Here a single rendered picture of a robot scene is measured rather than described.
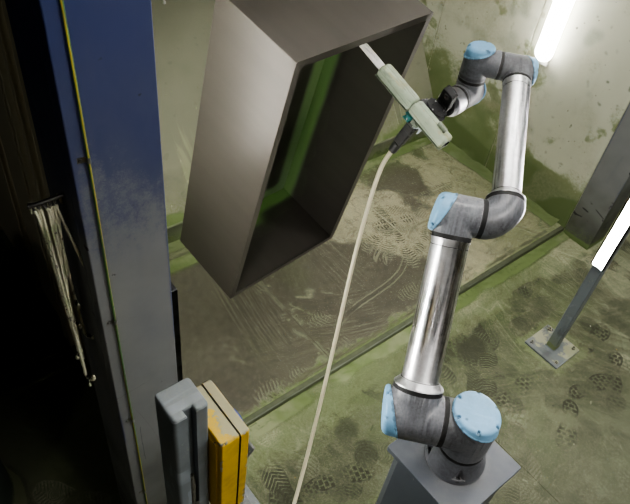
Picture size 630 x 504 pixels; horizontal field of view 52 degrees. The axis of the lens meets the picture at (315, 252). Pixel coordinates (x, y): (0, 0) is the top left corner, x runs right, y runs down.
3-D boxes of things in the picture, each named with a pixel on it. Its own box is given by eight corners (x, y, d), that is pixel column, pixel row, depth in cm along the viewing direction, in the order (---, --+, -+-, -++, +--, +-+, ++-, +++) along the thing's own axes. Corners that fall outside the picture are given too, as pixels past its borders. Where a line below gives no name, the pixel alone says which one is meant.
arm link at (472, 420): (488, 469, 191) (506, 439, 179) (431, 457, 192) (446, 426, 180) (487, 424, 202) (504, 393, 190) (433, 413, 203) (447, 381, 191)
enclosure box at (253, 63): (179, 240, 275) (216, -12, 182) (283, 188, 308) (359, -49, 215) (230, 299, 264) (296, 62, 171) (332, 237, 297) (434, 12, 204)
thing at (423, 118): (420, 175, 210) (457, 133, 192) (410, 181, 208) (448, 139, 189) (329, 66, 218) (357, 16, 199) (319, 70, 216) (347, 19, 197)
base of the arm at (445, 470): (496, 463, 204) (506, 448, 197) (456, 497, 194) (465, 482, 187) (452, 419, 213) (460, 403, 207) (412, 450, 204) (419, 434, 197)
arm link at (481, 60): (502, 42, 208) (491, 76, 216) (467, 35, 208) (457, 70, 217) (503, 55, 201) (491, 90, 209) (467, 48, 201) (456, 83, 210)
